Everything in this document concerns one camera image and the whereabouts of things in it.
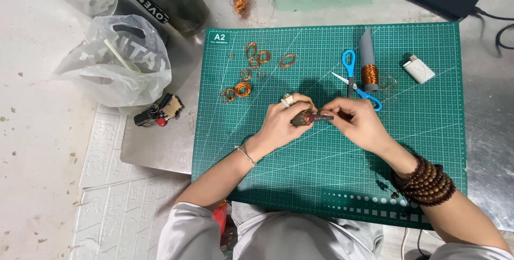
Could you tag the person's white left sleeve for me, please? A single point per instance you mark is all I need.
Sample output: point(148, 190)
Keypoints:
point(188, 234)

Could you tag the pale drinking straw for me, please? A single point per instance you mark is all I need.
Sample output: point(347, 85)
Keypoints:
point(117, 54)

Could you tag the person's right fingers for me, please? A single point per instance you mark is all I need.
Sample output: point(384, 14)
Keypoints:
point(339, 107)

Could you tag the green cutting mat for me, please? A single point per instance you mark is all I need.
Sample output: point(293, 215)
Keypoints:
point(321, 171)

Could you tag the person's right hand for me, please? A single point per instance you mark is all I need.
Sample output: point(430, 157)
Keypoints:
point(361, 125)

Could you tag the person's white right sleeve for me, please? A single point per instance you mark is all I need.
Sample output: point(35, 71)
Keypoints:
point(474, 252)

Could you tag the red plastic object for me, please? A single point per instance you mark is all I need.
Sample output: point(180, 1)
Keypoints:
point(220, 218)

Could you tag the white brick-pattern foam panel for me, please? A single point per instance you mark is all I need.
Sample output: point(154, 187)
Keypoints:
point(120, 220)
point(108, 147)

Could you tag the person's left hand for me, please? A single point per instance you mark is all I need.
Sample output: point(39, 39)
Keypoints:
point(275, 125)

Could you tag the motor armature with shaft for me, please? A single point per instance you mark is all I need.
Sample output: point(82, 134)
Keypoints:
point(302, 118)

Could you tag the white lighter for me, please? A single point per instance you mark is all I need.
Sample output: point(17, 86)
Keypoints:
point(418, 70)

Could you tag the person's white sleeve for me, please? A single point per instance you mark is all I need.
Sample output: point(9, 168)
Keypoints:
point(188, 234)
point(474, 252)

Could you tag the person's left fingers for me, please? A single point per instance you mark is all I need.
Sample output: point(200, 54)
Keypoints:
point(301, 101)

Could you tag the white plastic bag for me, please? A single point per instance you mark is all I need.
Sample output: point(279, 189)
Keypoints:
point(116, 79)

